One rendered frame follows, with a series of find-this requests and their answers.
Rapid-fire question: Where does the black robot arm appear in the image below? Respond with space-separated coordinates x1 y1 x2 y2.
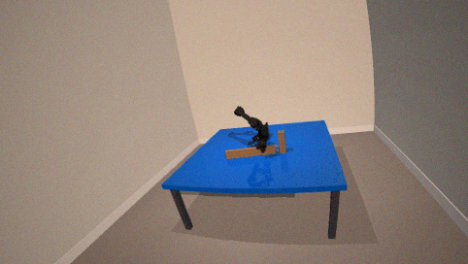
234 106 269 142

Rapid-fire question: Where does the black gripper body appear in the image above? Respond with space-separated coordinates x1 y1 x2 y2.
258 133 267 147

